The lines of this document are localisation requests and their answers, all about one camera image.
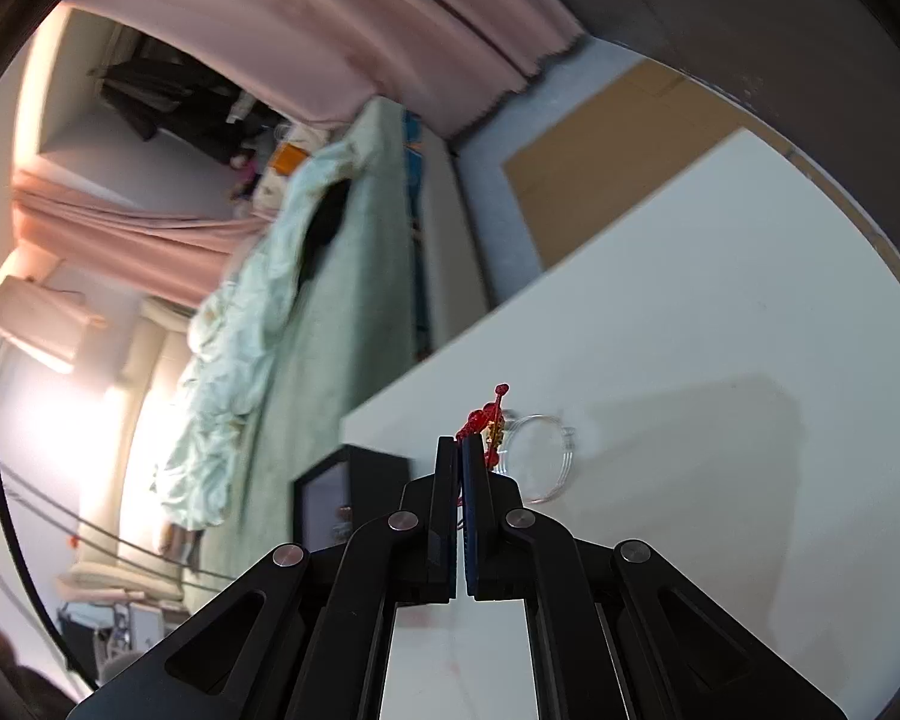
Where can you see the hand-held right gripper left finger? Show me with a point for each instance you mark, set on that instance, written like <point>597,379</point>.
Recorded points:
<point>444,525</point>

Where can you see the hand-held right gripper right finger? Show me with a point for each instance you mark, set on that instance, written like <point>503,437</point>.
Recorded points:
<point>474,525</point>

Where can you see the black square gift box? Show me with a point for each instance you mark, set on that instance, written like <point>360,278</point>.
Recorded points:
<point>371,472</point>

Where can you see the bed with green sheet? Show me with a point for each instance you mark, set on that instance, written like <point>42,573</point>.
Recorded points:
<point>345,300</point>

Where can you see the pale green duvet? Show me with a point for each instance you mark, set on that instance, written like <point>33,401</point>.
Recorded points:
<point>225,360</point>

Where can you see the black garment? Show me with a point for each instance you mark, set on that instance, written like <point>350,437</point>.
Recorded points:
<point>326,229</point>

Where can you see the orange packet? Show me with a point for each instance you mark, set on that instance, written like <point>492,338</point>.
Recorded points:
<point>286,158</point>

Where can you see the pile of soft toys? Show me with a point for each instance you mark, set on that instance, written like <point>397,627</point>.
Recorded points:
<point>251,165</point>

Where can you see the draped pink curtain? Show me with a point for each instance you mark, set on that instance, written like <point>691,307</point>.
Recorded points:
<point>120,240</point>

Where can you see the white hanging cloth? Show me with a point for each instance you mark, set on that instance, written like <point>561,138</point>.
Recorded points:
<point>37,319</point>

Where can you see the dark hanging clothes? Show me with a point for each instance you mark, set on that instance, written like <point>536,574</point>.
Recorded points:
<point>165,97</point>

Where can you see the wide pink curtain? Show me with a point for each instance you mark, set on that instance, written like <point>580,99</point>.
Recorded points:
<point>345,22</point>

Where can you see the dark brown wardrobe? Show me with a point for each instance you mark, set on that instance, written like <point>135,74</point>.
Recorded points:
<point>795,30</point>

